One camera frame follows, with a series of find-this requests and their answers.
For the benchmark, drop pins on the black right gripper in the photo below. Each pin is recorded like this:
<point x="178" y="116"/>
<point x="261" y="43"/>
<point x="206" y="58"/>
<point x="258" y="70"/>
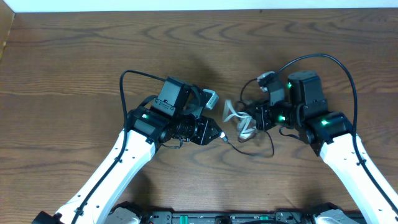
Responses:
<point x="261" y="115"/>

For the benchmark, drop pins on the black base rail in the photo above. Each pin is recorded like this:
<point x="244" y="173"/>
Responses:
<point x="280" y="216"/>

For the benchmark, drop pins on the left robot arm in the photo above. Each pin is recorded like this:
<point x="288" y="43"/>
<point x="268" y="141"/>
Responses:
<point x="176" y="113"/>

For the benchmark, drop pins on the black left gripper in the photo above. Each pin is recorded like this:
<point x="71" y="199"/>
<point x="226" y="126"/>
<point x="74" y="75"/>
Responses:
<point x="202" y="132"/>

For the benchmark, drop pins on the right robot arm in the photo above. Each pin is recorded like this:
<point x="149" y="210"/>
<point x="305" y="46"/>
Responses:
<point x="301" y="105"/>

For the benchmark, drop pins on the cardboard panel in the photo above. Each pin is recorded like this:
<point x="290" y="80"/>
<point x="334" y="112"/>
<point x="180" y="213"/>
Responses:
<point x="6" y="21"/>

